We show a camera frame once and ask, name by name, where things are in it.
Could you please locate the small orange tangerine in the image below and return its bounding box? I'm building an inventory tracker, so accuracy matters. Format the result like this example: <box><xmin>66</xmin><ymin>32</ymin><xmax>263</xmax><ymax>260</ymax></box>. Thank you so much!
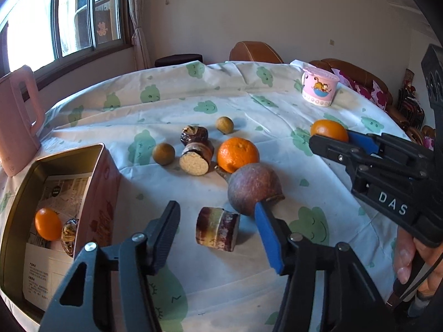
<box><xmin>310</xmin><ymin>119</ymin><xmax>349</xmax><ymax>142</ymax></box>

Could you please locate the dark brown water chestnut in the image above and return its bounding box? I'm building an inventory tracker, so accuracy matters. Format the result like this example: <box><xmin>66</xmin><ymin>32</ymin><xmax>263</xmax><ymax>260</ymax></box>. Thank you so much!
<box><xmin>61</xmin><ymin>218</ymin><xmax>79</xmax><ymax>257</ymax></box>

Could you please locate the purple passion fruit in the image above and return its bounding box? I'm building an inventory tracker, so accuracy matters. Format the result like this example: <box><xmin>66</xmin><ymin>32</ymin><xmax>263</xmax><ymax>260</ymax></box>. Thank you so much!
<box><xmin>215</xmin><ymin>163</ymin><xmax>285</xmax><ymax>216</ymax></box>

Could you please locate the brown longan fruit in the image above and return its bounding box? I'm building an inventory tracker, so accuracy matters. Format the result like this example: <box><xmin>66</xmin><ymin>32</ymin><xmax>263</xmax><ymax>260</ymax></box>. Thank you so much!
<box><xmin>215</xmin><ymin>116</ymin><xmax>234</xmax><ymax>134</ymax></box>
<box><xmin>153</xmin><ymin>142</ymin><xmax>176</xmax><ymax>166</ymax></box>

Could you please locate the cut purple sugarcane piece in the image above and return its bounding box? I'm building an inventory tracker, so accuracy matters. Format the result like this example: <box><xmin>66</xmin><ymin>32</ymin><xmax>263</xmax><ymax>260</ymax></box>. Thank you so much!
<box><xmin>179</xmin><ymin>142</ymin><xmax>213</xmax><ymax>176</ymax></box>

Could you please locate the person's right hand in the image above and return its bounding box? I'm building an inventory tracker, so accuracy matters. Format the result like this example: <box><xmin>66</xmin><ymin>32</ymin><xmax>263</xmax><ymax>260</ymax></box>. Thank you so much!
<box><xmin>393</xmin><ymin>226</ymin><xmax>443</xmax><ymax>301</ymax></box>

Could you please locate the dark ornate side furniture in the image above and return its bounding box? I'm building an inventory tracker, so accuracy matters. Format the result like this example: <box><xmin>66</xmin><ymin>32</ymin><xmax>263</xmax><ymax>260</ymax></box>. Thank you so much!
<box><xmin>386</xmin><ymin>69</ymin><xmax>436</xmax><ymax>150</ymax></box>

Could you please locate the printed paper leaflet in tin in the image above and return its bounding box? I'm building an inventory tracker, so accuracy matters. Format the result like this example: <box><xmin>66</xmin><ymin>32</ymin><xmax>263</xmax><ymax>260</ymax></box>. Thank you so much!
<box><xmin>22</xmin><ymin>173</ymin><xmax>91</xmax><ymax>310</ymax></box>

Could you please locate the brown sofa with floral cushions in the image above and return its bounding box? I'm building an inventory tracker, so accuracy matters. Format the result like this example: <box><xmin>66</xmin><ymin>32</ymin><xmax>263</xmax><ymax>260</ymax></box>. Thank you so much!
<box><xmin>310</xmin><ymin>58</ymin><xmax>393</xmax><ymax>111</ymax></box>

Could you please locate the pink cartoon cup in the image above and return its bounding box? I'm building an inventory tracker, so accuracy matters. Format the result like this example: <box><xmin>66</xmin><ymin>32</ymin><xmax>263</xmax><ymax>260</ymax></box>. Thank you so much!
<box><xmin>302</xmin><ymin>65</ymin><xmax>339</xmax><ymax>107</ymax></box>

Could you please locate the pink metal tin box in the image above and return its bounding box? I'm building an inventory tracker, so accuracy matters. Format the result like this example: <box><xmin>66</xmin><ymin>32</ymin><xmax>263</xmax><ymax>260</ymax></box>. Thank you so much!
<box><xmin>1</xmin><ymin>143</ymin><xmax>121</xmax><ymax>322</ymax></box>

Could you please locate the white green-patterned tablecloth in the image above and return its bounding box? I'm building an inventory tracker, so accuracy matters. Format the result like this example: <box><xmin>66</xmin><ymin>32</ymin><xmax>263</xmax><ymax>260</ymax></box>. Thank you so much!
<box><xmin>41</xmin><ymin>62</ymin><xmax>401</xmax><ymax>331</ymax></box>

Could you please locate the dark water chestnut on table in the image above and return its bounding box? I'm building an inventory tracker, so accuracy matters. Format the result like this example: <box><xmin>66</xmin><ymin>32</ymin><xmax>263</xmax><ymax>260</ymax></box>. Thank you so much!
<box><xmin>180</xmin><ymin>125</ymin><xmax>209</xmax><ymax>146</ymax></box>

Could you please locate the pink electric kettle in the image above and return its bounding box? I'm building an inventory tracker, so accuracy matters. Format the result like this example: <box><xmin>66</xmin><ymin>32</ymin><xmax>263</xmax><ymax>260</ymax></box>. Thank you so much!
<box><xmin>0</xmin><ymin>65</ymin><xmax>45</xmax><ymax>177</ymax></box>

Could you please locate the black round stool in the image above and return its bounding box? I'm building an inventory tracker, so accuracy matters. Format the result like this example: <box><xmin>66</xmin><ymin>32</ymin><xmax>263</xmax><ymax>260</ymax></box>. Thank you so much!
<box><xmin>154</xmin><ymin>53</ymin><xmax>204</xmax><ymax>68</ymax></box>

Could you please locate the wood framed sliding window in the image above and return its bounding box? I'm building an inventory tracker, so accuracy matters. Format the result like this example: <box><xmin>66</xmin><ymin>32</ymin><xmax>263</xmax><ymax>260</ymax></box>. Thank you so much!
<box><xmin>1</xmin><ymin>0</ymin><xmax>132</xmax><ymax>88</ymax></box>

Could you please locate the beige curtain right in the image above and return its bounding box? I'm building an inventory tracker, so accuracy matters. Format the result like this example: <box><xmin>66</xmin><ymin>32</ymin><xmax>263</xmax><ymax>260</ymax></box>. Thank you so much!
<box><xmin>128</xmin><ymin>0</ymin><xmax>150</xmax><ymax>70</ymax></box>

